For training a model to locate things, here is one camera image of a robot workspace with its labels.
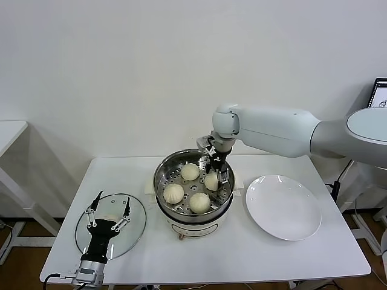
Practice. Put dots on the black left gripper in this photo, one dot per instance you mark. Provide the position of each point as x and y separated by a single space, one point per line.
101 238

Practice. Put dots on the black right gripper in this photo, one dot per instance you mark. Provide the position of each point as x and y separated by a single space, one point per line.
218 163

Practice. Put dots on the white steamed baozi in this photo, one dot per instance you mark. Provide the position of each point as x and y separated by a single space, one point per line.
173 193
199 203
190 172
211 182

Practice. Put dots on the round glass lid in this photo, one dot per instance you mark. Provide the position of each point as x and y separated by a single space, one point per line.
136 223

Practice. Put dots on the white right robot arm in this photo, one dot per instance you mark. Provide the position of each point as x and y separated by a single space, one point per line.
272 130

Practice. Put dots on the stainless steel steamer basket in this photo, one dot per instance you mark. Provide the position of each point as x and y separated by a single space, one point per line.
163 169

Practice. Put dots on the white round plate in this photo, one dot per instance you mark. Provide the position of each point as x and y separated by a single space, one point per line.
284 208

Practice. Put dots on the black power adapter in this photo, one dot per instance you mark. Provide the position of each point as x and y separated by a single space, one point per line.
335 188

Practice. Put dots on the empty white side table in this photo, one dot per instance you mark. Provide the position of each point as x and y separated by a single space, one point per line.
12 130

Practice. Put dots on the white side table with laptop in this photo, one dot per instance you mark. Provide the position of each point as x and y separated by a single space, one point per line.
350 199

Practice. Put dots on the dark laptop computer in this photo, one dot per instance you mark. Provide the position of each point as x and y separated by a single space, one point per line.
379 93

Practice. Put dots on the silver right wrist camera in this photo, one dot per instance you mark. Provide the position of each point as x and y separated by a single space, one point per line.
204 142

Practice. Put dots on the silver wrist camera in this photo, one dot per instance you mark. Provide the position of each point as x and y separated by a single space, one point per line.
69 278
204 142

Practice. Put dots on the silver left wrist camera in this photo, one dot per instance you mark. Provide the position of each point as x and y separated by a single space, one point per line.
69 278

